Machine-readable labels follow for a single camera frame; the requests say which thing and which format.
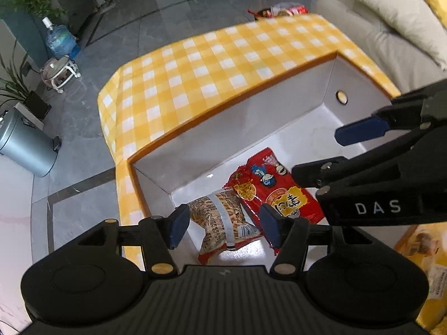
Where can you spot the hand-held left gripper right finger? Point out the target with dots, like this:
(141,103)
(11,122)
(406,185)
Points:
(272,225)

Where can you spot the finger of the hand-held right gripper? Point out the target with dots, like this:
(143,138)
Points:
(314,174)
(359,131)

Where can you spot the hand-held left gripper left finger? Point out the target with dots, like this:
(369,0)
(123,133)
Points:
(178,225)

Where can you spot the red cartoon snack packet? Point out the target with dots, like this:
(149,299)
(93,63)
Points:
(279,188)

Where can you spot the beige peanut snack packet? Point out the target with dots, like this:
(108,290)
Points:
(216,216)

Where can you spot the bread bun snack bag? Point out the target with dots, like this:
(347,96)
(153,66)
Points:
(422,242)

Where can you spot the red bag of snacks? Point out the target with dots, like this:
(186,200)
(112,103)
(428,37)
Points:
(279,10)

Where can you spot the beige sofa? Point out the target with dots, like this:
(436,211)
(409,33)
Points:
(349,17)

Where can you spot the beige cushion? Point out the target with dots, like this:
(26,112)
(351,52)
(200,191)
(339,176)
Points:
(401,10)

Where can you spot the yellow checkered tablecloth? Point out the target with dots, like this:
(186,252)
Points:
(209,76)

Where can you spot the grey pedal trash can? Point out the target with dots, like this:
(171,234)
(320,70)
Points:
(24,143)

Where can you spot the white rolling stand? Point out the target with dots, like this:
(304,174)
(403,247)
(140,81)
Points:
(68,76)

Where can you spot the potted plant in black pot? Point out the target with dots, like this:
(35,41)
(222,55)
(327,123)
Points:
(36,104)

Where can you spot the blue water jug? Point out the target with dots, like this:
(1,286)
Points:
(59,40)

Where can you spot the grey cabinet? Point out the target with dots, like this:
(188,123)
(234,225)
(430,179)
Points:
(75,0)

